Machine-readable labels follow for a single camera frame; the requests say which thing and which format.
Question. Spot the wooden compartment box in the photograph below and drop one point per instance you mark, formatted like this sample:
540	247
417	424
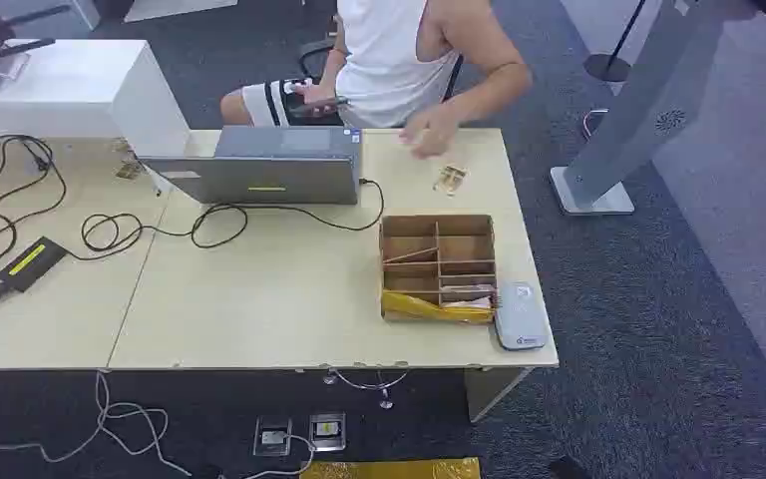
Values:
437	264

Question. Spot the yellow card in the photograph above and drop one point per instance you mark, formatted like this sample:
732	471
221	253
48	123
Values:
422	309

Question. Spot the person's left hand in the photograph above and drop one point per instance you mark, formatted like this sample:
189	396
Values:
428	132

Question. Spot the person's hand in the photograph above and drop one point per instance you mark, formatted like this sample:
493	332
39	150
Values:
317	96
428	132

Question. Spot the grey laptop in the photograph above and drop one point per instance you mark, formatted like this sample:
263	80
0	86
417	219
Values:
277	168

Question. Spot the black smartphone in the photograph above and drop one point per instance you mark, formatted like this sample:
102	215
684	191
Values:
317	106

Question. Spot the grey card reader device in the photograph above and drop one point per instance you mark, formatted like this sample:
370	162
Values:
521	316

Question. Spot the person's right hand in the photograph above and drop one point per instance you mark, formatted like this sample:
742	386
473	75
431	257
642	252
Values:
317	96

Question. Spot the person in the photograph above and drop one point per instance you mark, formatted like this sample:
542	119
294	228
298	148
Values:
389	59

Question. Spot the floor socket box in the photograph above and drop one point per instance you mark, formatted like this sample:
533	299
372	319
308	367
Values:
272	437
327	431

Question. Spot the yellow foil sheet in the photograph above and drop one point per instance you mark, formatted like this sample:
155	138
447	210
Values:
393	469

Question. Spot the grey kiosk stand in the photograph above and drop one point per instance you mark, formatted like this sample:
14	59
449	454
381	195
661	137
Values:
634	112

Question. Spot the white cabinet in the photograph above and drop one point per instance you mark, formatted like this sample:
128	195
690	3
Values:
72	92

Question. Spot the black power adapter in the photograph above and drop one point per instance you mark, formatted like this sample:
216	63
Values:
31	263

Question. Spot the black stanchion post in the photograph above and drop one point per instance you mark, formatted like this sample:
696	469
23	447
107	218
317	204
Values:
611	59

